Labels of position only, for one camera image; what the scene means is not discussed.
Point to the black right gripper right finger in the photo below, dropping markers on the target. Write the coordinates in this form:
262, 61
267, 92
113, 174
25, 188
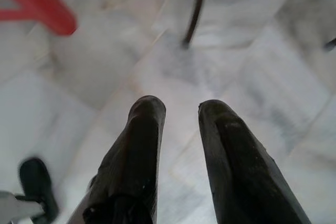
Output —
241, 176

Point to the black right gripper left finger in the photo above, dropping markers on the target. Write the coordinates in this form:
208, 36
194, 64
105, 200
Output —
131, 169

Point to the red plastic stool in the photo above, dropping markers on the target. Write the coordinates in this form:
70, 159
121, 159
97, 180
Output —
47, 11

